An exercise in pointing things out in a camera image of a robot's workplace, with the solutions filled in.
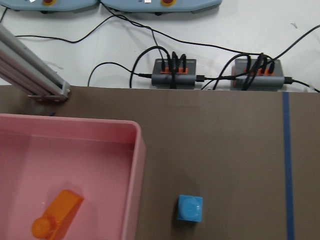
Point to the right blue teach pendant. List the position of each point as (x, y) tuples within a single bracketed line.
[(160, 6)]

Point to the left blue teach pendant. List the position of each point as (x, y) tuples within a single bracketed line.
[(50, 6)]

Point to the orange block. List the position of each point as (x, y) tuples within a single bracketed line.
[(58, 217)]

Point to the right grey USB hub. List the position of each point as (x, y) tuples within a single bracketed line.
[(269, 78)]

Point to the pink plastic box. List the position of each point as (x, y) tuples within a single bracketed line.
[(101, 160)]

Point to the small blue block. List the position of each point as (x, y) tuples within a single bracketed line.
[(190, 208)]

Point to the blue teach pendant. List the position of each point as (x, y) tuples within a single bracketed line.
[(160, 6), (50, 6)]

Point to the aluminium frame post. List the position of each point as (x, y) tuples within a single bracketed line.
[(20, 67)]

